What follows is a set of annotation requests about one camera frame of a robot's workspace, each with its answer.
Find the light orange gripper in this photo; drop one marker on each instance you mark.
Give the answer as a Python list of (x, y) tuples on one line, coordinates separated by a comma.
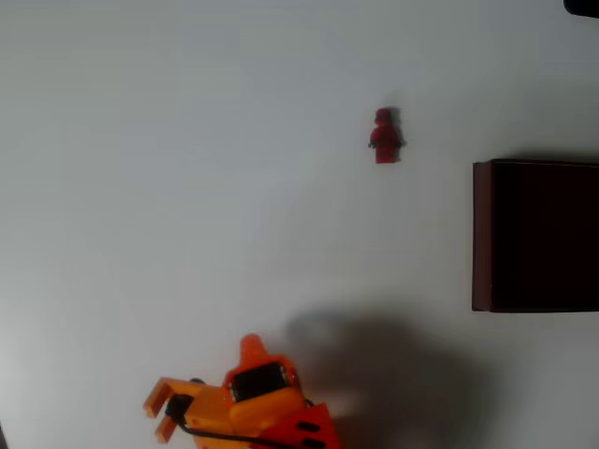
[(256, 380)]

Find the red lego minifigure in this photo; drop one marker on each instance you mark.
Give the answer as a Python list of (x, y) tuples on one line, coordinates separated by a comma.
[(386, 140)]

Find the dark brown open box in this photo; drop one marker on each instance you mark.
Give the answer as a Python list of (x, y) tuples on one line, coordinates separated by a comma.
[(538, 234)]

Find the black object at table edge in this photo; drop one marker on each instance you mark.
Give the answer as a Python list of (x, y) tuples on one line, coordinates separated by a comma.
[(584, 7)]

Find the light orange camera bracket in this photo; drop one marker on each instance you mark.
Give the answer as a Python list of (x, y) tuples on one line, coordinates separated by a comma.
[(206, 402)]

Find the small black gripper camera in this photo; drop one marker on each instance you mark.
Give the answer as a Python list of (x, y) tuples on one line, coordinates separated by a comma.
[(179, 408)]

